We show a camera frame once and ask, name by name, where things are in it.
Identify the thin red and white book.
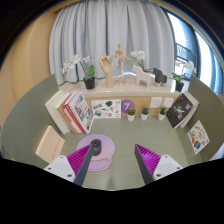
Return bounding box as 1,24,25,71
62,99,83,135

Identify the round purple number sticker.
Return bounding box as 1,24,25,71
120,99,136,115

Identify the dark grey wooden horse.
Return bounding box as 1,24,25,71
152,67,168,85

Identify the colourful food sticker sheet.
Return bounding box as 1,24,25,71
186,120,211,155

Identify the beige booklet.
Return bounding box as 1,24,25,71
35,125,66,164

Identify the black cover book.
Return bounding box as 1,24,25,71
165,93,195,129

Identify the red-spined photo cover book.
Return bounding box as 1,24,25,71
63,91,95,135

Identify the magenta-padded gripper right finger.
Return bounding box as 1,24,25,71
134,144,184,185

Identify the wooden artist mannequin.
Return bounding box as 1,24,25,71
114,43,129,83

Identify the pink wooden horse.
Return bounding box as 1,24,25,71
132,64,152,88

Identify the window with dark frame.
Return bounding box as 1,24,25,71
166,11,224,98

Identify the wooden hand model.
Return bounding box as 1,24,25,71
98,53,115,89

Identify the white orchid in black pot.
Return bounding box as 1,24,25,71
59,54,97,90
171,59,198,93

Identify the grey curtain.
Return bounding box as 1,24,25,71
49,0,176,86

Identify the white orchid in dark pot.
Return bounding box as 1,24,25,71
130,50,151,73

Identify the purple mouse pad with wrist rest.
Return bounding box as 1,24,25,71
76,133,116,172

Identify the white wall socket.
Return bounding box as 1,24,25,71
149,96,163,109
162,97,175,109

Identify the light wood desk shelf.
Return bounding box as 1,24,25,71
58,79,181,101

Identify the small succulent in white pot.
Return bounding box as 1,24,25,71
140,106,150,121
126,107,137,122

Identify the thick white book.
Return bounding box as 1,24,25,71
44,89,73,135

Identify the white sticker sheet with drawings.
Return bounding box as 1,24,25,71
90,98,122,120

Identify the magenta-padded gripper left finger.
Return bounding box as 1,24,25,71
43,143,95,187

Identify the spiky succulent in white pot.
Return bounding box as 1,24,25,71
157,106,167,121

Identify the brown kraft book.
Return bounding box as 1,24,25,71
54,96,79,135

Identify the black computer mouse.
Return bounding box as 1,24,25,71
90,138,102,157

